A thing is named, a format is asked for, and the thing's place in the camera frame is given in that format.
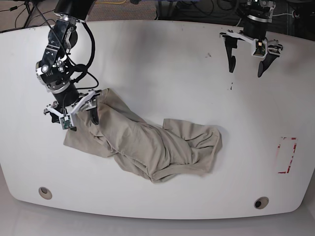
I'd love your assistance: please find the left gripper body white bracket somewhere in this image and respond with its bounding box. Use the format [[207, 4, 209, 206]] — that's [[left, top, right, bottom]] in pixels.
[[220, 30, 283, 58]]

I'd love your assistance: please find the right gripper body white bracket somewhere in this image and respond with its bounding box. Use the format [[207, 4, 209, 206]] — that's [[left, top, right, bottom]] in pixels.
[[43, 89, 101, 123]]

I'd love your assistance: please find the beige t-shirt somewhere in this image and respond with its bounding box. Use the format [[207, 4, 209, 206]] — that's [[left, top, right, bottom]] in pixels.
[[63, 88, 222, 183]]

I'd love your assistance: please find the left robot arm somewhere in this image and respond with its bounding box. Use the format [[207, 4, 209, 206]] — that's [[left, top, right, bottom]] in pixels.
[[220, 0, 283, 78]]

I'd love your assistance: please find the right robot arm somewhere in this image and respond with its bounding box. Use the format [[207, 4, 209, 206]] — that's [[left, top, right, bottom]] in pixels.
[[35, 0, 100, 130]]

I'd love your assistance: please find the red tape rectangle marking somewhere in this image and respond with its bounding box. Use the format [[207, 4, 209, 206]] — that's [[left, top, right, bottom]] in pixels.
[[275, 137, 297, 174]]

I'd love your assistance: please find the black tripod stand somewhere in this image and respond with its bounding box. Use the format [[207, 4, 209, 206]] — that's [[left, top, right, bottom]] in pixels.
[[22, 0, 38, 29]]

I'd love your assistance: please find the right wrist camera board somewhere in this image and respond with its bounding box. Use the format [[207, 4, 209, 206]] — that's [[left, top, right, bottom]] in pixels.
[[59, 115, 75, 130]]

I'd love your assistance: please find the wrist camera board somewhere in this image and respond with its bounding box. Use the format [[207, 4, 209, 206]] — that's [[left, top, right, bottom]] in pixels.
[[59, 115, 75, 130], [253, 40, 266, 58]]

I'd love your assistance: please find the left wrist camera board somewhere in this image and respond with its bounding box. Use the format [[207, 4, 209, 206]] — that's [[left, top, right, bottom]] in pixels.
[[253, 40, 266, 58]]

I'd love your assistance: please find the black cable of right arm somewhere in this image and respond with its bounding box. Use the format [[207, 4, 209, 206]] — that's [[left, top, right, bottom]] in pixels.
[[31, 0, 100, 91]]

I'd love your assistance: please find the left table cable grommet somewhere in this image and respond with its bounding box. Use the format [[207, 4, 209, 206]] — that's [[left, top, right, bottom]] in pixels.
[[38, 187, 52, 200]]

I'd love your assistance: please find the table cable grommet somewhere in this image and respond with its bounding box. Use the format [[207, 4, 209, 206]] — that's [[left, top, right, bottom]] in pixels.
[[38, 187, 52, 200], [254, 197, 269, 209]]

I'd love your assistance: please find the right table cable grommet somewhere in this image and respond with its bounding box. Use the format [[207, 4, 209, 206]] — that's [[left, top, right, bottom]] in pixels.
[[254, 197, 269, 209]]

